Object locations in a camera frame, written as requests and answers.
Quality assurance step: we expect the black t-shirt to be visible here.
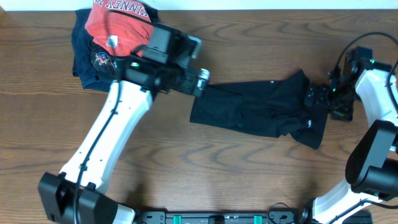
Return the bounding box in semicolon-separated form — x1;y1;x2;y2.
190;70;328;149

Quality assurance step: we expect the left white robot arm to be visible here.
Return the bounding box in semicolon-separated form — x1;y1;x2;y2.
38;56;210;223

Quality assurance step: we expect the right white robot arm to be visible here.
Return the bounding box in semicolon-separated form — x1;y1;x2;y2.
297;61;397;223

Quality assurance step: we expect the orange folded t-shirt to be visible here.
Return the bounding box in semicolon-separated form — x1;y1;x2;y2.
85;0;158;57

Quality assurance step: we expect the black patterned folded shirt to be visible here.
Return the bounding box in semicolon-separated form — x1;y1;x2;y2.
91;43;119;80

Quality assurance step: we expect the navy folded t-shirt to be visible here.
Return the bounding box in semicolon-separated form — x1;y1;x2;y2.
72;8;159;92

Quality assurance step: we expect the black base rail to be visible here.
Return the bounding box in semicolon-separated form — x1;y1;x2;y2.
132;206;304;224

